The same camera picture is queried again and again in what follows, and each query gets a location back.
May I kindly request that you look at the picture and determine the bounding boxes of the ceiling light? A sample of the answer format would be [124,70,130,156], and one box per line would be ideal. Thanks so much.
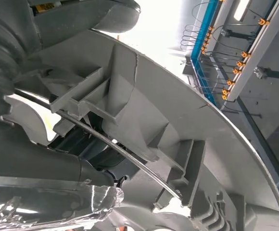
[233,0,250,22]

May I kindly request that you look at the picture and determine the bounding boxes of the grey overhead cable rail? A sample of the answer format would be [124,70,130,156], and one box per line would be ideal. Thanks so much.
[219,0,279,111]

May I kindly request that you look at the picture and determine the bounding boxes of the blue overhead beam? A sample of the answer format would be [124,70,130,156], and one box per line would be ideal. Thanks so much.
[190,0,219,106]

